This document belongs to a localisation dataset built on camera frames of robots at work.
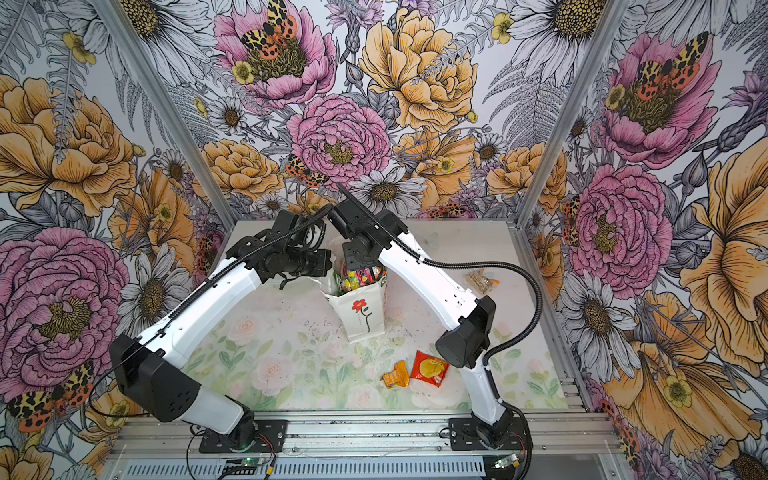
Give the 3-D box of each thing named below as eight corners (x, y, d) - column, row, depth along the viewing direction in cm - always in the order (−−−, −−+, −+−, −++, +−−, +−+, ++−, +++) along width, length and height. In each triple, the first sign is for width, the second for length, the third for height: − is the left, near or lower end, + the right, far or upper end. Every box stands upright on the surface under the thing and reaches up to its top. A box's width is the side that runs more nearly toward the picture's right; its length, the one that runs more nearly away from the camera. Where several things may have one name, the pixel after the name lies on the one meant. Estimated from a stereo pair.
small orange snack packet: (380, 387, 84) (380, 385, 82) (381, 363, 88) (381, 360, 87) (409, 387, 84) (409, 385, 82) (408, 363, 88) (409, 360, 87)
